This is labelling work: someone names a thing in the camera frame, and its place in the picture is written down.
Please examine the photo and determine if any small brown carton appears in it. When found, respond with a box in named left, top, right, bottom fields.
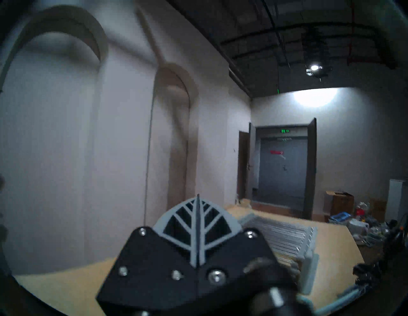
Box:
left=370, top=199, right=387, bottom=222

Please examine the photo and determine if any open labelled cardboard box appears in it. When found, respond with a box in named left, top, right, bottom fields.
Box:
left=325, top=190, right=355, bottom=221

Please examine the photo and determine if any brown wooden door leaf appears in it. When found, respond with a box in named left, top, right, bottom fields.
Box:
left=304, top=118, right=318, bottom=221
left=237, top=130, right=253, bottom=200

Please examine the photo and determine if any grey metal double door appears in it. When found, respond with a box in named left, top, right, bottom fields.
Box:
left=255, top=135, right=308, bottom=207

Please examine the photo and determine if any ceiling spot lamp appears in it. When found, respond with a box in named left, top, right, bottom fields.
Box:
left=305, top=61, right=332, bottom=79

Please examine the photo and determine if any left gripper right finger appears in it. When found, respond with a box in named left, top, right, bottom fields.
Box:
left=198, top=196, right=294, bottom=298

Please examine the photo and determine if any knife with pale handle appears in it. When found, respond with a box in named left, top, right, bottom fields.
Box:
left=314, top=284, right=366, bottom=316

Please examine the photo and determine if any grey metal rod rack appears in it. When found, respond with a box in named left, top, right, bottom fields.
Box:
left=237, top=213, right=319, bottom=295

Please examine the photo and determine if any white cabinet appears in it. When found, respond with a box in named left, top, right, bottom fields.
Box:
left=387, top=179, right=408, bottom=224

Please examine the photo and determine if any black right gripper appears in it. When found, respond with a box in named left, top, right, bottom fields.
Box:
left=352, top=260, right=388, bottom=286

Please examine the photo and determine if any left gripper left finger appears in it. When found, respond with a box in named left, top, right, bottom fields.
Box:
left=96, top=194, right=200, bottom=316

